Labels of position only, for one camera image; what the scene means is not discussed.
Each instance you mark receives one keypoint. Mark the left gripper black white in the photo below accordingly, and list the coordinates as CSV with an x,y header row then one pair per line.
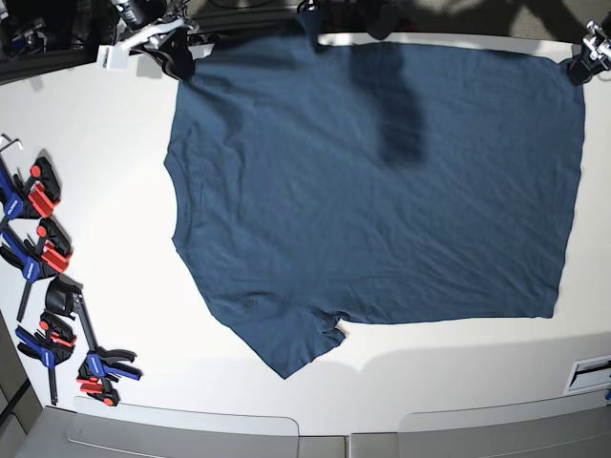
x,y
595,50

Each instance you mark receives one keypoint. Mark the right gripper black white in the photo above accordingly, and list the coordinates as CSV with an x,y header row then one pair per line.
x,y
147,19

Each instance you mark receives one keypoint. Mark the silver hex key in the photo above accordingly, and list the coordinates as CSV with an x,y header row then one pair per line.
x,y
7,142

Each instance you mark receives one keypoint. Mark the dark blue T-shirt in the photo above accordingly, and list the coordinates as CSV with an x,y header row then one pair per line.
x,y
381,183

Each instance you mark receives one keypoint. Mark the blue red bar clamp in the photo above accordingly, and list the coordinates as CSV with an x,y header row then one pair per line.
x,y
34,198
52,345
48,258
102,368

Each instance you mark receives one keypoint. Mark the white slotted table plate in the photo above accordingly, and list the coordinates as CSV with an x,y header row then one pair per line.
x,y
588,375

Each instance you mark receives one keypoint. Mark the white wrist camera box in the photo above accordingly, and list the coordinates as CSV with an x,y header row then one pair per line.
x,y
112,58

